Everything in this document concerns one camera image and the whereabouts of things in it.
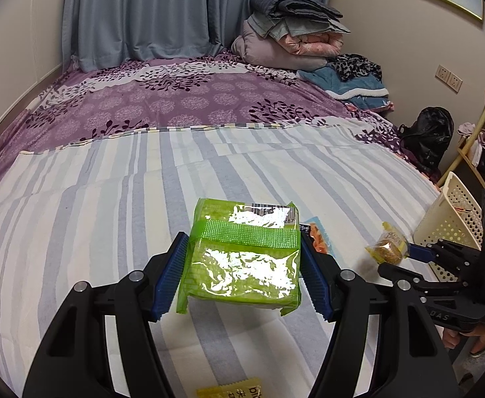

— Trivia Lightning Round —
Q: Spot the grey green folded blanket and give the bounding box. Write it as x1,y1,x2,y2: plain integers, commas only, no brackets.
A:
246,10,351,38

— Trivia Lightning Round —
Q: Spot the black and white spotted garment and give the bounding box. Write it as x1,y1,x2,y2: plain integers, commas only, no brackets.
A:
329,54,382,84

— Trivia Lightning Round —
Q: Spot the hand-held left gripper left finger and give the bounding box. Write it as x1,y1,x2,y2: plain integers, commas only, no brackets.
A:
22,231,190,398

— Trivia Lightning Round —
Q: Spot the yellow printed snack packet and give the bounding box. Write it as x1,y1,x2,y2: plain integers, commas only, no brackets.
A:
196,376,264,398

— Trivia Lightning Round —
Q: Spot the pink patterned cloth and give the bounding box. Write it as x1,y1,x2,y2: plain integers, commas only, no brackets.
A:
348,99,394,112

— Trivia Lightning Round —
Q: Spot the orange and blue snack packet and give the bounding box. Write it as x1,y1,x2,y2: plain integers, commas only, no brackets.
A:
298,216,334,255

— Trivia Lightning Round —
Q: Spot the dark grey folded blanket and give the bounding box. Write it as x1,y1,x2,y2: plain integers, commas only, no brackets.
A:
248,0,345,21

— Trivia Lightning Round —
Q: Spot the blue fleece blanket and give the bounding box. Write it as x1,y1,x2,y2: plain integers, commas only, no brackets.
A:
296,66,390,110

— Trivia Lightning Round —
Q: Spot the small clear yellow snack packet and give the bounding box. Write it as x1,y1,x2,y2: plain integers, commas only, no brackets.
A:
365,222,411,265

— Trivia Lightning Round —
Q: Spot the white cloth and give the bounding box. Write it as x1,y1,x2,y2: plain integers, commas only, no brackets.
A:
470,137,485,166

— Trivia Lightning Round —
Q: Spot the pink folded quilt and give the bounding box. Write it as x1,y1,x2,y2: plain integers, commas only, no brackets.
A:
278,33,347,56

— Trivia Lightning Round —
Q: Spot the white wardrobe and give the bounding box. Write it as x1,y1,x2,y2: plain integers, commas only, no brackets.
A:
0,0,67,146

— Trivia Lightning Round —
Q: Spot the lilac folded quilt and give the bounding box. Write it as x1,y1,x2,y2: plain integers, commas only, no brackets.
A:
231,21,330,71

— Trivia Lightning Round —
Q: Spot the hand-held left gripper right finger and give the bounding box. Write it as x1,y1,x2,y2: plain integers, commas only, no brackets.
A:
300,229,461,398

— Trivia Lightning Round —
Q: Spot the striped bed sheet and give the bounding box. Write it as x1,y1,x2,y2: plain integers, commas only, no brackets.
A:
0,122,446,398

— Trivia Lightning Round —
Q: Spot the wooden shelf rack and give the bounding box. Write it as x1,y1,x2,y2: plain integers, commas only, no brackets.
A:
437,29,485,200

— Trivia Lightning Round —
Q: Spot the purple floral bed sheet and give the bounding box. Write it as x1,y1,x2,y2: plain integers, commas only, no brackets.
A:
0,50,442,204

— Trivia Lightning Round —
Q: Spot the cream perforated plastic basket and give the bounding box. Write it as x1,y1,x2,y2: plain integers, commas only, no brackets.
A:
412,171,485,283

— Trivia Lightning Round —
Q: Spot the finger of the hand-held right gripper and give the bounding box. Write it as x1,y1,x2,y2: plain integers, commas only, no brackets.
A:
408,238,484,277
377,262,472,296

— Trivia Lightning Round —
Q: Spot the green snack packet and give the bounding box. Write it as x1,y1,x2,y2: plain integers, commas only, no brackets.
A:
176,198,302,316

